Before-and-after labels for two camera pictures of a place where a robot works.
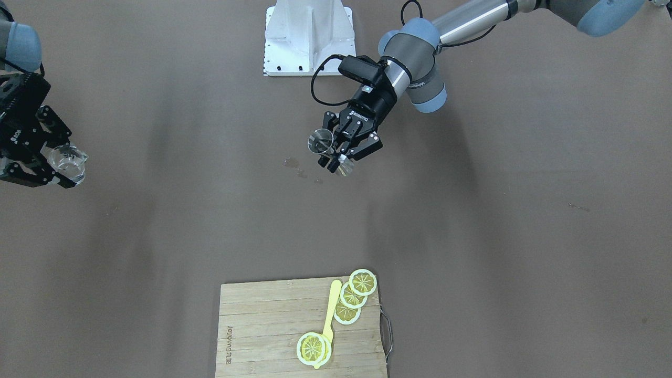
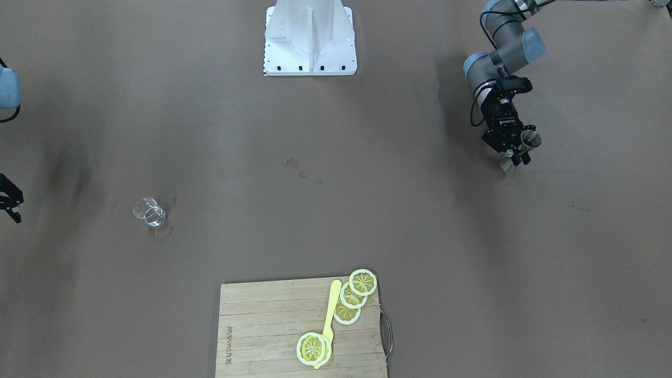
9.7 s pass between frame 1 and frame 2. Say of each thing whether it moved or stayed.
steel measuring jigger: moved
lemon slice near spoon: stayed
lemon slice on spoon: stayed
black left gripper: moved
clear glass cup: moved
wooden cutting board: stayed
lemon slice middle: stayed
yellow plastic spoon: stayed
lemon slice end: stayed
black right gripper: moved
